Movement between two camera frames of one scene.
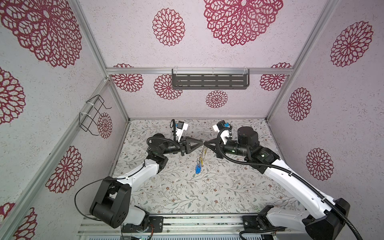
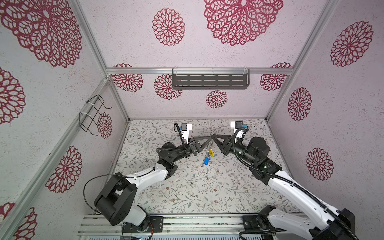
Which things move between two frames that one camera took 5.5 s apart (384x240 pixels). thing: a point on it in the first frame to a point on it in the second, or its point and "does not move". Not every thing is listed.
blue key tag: x=198 y=169 to x=206 y=161
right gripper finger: x=214 y=146 to x=223 y=149
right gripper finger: x=211 y=142 to x=222 y=137
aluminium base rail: x=261 y=225 does not move
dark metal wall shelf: x=210 y=78 does not move
